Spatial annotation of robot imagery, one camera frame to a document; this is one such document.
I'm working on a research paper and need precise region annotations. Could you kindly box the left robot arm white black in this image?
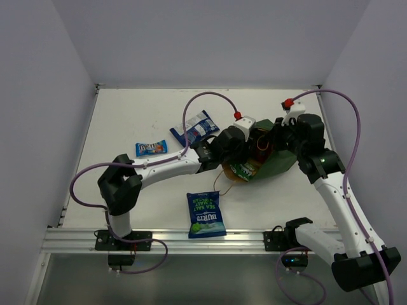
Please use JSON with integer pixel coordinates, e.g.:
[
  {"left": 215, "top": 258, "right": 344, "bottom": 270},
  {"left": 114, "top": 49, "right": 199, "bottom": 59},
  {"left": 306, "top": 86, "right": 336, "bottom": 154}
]
[{"left": 97, "top": 123, "right": 252, "bottom": 250}]

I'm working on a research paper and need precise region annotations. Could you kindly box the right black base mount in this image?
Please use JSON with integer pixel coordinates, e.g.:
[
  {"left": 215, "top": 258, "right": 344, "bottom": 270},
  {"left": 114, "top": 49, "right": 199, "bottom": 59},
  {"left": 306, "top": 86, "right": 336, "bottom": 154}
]
[{"left": 263, "top": 217, "right": 313, "bottom": 272}]

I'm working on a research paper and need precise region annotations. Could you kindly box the blue Burts crisps bag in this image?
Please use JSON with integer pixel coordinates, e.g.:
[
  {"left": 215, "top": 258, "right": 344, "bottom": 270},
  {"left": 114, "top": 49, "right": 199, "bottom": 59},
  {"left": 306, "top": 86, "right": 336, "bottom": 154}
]
[{"left": 186, "top": 191, "right": 226, "bottom": 239}]

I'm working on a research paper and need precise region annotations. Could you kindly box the green mint snack packet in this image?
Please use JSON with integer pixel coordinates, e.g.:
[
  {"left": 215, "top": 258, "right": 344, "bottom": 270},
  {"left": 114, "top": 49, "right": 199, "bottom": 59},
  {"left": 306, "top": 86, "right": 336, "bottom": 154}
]
[{"left": 230, "top": 162, "right": 258, "bottom": 182}]

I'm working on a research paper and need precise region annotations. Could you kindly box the aluminium front rail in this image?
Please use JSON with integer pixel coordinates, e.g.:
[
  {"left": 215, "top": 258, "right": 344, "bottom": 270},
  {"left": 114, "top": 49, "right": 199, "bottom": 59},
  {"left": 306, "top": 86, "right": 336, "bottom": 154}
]
[{"left": 41, "top": 229, "right": 344, "bottom": 255}]

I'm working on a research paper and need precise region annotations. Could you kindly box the blue M&Ms packet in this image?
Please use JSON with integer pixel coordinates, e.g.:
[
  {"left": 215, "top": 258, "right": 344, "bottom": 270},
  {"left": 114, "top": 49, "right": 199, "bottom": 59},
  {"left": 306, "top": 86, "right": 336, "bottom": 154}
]
[{"left": 135, "top": 140, "right": 168, "bottom": 157}]

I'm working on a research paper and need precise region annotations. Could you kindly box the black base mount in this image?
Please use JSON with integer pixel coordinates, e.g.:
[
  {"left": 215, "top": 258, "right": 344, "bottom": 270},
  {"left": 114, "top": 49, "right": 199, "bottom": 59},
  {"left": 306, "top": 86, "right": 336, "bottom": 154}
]
[
  {"left": 263, "top": 217, "right": 313, "bottom": 272},
  {"left": 93, "top": 229, "right": 153, "bottom": 271}
]

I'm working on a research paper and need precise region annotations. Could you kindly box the dark blue snack bag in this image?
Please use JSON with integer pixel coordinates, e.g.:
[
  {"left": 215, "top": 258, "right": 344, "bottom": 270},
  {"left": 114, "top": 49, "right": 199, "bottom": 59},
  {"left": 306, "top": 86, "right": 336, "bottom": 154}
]
[{"left": 169, "top": 110, "right": 219, "bottom": 147}]

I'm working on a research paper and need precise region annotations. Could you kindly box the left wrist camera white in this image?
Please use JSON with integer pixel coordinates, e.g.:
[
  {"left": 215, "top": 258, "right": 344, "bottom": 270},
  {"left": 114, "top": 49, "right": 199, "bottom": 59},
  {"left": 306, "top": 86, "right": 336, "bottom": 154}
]
[{"left": 233, "top": 111, "right": 256, "bottom": 132}]

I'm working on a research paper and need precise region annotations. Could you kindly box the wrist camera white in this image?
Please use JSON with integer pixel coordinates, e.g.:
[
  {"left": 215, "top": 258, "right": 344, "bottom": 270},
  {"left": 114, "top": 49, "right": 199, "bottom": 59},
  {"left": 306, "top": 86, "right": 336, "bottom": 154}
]
[
  {"left": 281, "top": 98, "right": 306, "bottom": 126},
  {"left": 233, "top": 111, "right": 256, "bottom": 132}
]

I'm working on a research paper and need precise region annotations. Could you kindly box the green paper bag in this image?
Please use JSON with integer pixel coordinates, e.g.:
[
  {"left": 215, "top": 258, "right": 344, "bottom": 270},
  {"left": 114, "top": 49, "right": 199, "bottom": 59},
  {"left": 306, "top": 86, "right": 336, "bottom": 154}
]
[{"left": 219, "top": 119, "right": 296, "bottom": 196}]

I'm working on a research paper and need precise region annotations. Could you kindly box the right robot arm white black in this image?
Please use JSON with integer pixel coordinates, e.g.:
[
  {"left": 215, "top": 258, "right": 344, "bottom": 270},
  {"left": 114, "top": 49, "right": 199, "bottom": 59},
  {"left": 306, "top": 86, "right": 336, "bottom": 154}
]
[{"left": 272, "top": 114, "right": 401, "bottom": 292}]

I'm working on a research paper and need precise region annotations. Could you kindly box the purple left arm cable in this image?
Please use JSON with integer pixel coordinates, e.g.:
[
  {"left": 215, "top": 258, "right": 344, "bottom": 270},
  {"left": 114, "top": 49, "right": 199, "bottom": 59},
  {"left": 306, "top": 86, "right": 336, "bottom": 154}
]
[{"left": 69, "top": 91, "right": 169, "bottom": 274}]

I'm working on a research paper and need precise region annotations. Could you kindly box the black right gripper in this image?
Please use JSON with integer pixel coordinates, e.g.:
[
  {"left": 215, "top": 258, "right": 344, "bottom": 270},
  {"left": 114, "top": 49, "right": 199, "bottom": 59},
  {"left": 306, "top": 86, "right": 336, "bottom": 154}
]
[{"left": 265, "top": 116, "right": 306, "bottom": 158}]

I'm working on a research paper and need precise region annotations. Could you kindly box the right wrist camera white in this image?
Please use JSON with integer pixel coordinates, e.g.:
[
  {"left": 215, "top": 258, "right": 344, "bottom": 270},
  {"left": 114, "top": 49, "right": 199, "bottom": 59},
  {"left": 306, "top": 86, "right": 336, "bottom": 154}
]
[{"left": 281, "top": 98, "right": 306, "bottom": 126}]

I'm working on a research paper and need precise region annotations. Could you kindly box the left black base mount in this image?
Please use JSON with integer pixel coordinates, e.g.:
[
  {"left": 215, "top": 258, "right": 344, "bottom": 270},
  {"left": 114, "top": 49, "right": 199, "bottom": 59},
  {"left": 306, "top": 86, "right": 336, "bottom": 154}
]
[{"left": 93, "top": 229, "right": 153, "bottom": 271}]

